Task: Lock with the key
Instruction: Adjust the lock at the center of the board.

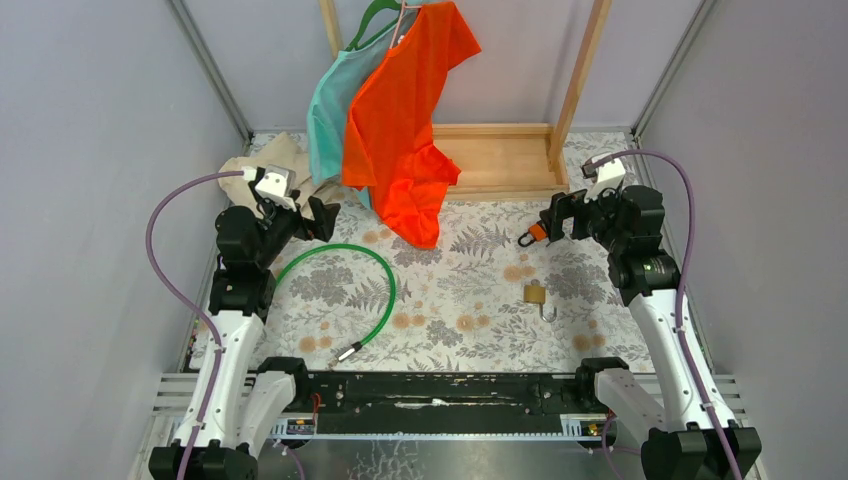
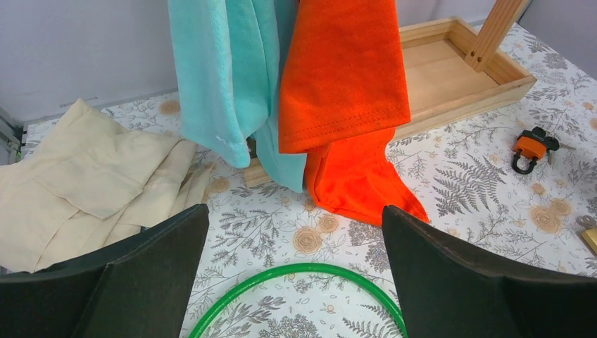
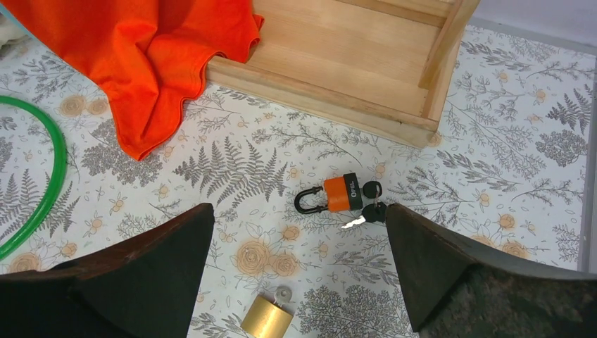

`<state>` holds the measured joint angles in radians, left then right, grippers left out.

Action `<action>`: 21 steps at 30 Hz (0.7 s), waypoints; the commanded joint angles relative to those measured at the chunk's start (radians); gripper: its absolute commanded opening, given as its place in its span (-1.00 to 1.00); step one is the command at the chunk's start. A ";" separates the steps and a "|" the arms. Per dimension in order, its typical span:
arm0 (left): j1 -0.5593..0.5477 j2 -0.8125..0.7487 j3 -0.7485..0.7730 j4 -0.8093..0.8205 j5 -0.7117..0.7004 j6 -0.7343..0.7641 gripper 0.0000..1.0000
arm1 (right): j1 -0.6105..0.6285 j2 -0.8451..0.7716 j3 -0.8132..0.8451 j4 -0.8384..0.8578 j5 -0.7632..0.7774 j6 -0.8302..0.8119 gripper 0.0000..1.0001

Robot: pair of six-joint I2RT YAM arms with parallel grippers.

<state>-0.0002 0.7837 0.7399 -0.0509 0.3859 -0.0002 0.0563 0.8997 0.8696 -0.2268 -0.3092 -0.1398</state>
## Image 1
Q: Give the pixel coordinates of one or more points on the wooden clothes rack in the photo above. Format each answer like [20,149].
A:
[509,160]

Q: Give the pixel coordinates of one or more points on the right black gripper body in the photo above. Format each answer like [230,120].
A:
[602,213]

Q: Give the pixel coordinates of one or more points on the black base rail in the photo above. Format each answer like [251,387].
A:
[395,404]

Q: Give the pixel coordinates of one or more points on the teal t-shirt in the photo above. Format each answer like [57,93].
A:
[328,109]

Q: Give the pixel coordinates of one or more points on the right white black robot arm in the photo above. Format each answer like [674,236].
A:
[691,433]

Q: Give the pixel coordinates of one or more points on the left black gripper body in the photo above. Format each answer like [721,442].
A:
[281,224]

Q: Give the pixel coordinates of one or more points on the green cable lock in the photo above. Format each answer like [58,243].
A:
[333,301]

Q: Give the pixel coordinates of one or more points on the beige crumpled cloth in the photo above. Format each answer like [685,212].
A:
[282,150]

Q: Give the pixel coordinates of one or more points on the orange t-shirt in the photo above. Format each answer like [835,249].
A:
[389,146]

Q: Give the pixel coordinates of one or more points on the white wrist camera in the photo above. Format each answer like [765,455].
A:
[605,171]
[273,184]

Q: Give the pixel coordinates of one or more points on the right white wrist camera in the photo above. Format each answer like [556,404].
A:
[605,171]

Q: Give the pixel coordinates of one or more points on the green clothes hanger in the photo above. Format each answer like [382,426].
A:
[372,10]

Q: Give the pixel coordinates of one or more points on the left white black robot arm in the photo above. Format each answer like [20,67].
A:
[224,430]

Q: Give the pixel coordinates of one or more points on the brass padlock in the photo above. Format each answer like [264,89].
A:
[534,293]

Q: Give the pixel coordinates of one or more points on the floral patterned mat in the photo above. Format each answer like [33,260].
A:
[460,305]

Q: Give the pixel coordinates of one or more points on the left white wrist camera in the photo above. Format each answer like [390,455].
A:
[273,184]

